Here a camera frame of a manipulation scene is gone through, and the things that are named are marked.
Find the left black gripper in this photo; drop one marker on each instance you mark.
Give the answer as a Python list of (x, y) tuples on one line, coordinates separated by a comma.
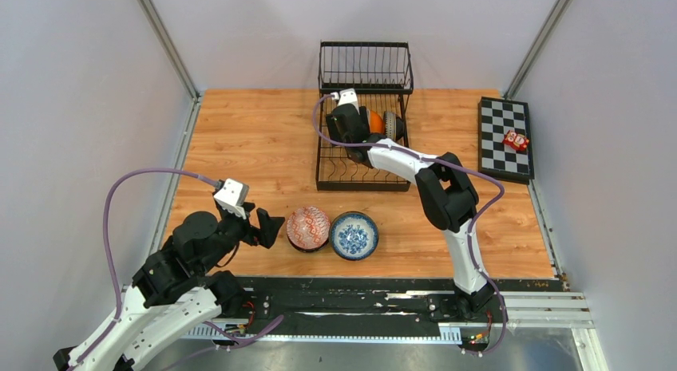
[(269, 226)]

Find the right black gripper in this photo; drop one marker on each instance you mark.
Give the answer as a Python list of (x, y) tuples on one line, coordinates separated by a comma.
[(335, 133)]

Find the white orange bowl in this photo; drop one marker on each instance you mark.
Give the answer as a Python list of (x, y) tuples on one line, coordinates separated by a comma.
[(376, 122)]

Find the black cream patterned bowl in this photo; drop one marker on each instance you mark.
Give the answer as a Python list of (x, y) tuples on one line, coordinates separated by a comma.
[(393, 125)]

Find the black wire dish rack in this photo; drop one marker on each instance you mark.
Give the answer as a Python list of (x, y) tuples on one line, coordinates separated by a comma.
[(374, 80)]

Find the blue floral bowl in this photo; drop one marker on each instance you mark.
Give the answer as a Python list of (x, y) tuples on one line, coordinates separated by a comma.
[(353, 236)]

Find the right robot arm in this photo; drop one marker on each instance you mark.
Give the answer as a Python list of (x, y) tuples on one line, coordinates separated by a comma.
[(449, 199)]

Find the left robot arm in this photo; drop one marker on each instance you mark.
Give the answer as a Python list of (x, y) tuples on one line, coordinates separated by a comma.
[(173, 292)]

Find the red patterned bowl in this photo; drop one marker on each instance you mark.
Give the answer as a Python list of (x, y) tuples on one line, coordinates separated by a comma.
[(308, 229)]

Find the black white checkerboard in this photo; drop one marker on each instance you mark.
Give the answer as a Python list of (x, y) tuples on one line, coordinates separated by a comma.
[(495, 117)]

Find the small red toy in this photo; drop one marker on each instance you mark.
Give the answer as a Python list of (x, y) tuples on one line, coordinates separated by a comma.
[(517, 141)]

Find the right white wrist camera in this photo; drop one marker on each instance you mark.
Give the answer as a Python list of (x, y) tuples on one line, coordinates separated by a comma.
[(346, 97)]

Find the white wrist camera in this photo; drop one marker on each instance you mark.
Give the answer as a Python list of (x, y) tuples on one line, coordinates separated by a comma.
[(230, 196), (346, 97)]

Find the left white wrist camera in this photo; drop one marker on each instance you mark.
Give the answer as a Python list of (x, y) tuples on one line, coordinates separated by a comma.
[(230, 196)]

